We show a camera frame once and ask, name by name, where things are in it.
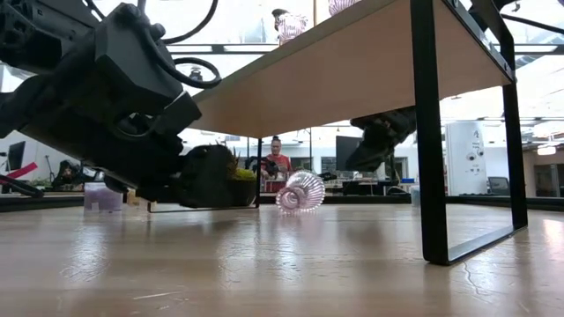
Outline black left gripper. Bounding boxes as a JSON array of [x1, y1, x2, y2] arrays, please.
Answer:
[[0, 41, 203, 204]]

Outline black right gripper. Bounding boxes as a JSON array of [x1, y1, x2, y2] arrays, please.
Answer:
[[345, 107, 418, 173]]

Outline pink ribbed glass candle holder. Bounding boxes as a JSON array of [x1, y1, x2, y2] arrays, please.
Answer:
[[328, 0, 363, 17], [275, 170, 326, 217], [275, 11, 309, 47]]

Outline potted succulent plant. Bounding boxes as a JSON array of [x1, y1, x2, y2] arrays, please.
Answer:
[[226, 147, 259, 207]]

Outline clear plastic container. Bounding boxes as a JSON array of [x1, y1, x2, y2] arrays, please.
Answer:
[[83, 181, 124, 213]]

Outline person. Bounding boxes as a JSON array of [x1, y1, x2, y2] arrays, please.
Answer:
[[262, 135, 294, 194]]

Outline white round pillar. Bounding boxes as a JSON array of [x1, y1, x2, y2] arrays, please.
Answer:
[[444, 122, 488, 196]]

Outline grey office chair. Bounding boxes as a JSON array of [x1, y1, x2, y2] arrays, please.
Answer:
[[487, 175, 510, 196]]

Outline red bar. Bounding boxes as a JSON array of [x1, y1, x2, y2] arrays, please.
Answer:
[[0, 161, 39, 181]]

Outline black angled bar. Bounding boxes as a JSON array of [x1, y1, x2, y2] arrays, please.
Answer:
[[0, 173, 45, 199]]

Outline small black computer monitor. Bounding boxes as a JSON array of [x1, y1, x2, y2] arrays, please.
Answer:
[[6, 140, 26, 172]]

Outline wooden shelf riser black frame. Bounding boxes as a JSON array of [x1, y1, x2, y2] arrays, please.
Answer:
[[147, 0, 529, 267]]

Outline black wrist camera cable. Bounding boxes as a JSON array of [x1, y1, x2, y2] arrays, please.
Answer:
[[138, 0, 223, 89]]

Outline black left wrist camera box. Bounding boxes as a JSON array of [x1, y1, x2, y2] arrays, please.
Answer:
[[94, 3, 185, 116]]

